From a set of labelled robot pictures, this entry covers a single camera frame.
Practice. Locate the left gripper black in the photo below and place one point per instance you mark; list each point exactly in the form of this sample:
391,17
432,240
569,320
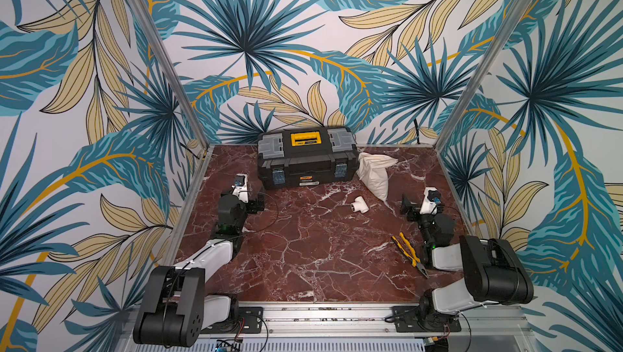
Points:
252,207

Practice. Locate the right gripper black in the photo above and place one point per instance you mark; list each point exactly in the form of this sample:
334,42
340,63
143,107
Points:
411,207

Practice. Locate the cream cloth soil bag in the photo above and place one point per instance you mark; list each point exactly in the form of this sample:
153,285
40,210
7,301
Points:
372,172

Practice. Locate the white pipe elbow fitting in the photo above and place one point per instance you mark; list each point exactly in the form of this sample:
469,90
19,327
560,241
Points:
359,205

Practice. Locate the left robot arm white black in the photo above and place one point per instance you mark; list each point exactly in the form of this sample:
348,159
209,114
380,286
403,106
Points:
175,308

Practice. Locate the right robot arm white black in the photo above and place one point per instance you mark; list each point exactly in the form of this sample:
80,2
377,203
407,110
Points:
492,273

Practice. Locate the yellow black pliers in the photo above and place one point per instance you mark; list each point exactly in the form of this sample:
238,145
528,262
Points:
406,248

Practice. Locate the black yellow toolbox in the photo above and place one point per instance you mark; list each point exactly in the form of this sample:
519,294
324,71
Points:
307,157

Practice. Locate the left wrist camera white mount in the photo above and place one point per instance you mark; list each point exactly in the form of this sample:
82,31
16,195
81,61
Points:
240,188

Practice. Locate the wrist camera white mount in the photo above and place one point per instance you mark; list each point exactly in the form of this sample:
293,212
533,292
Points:
431,203
240,188

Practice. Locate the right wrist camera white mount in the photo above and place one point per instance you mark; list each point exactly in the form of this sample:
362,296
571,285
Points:
431,203

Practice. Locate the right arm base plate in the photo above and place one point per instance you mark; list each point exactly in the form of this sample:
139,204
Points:
410,319

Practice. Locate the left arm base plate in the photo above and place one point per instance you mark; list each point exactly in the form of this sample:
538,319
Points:
248,320

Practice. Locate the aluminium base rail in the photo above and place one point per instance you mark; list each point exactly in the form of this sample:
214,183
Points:
364,327

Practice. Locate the left aluminium corner post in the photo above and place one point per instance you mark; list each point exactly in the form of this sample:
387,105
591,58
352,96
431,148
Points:
145,20

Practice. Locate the aluminium corner post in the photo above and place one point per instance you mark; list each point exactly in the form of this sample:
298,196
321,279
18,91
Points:
145,20
499,40

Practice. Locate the right aluminium corner post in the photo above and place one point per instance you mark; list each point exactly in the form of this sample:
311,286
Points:
499,40

